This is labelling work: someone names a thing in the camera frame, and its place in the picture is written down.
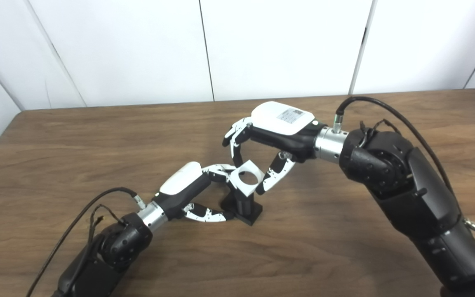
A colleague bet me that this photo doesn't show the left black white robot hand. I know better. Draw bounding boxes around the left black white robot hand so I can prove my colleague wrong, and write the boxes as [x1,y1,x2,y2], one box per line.
[152,161,238,223]

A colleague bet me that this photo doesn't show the thin black wrist wire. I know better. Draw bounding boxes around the thin black wrist wire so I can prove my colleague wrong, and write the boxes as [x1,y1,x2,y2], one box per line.
[359,119,400,143]
[87,204,129,248]

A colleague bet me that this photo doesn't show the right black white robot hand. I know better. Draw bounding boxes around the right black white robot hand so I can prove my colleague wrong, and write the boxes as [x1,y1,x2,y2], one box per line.
[222,101,329,196]

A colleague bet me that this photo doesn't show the black peg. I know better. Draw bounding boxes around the black peg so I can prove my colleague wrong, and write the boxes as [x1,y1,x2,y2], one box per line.
[220,188,263,226]

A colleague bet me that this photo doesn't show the white square piece with hole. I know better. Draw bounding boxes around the white square piece with hole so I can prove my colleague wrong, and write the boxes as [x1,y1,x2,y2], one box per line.
[229,160,265,196]

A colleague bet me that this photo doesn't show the right thin black wrist wire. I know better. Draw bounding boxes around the right thin black wrist wire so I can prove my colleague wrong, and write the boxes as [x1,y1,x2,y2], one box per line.
[359,119,400,143]

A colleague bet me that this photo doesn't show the right thick black wrist cable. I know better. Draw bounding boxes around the right thick black wrist cable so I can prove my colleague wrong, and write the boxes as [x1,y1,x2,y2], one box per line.
[334,96,475,240]

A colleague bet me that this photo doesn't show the left thin black wrist wire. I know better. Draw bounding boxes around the left thin black wrist wire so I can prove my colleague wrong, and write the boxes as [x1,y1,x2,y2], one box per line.
[87,204,129,248]

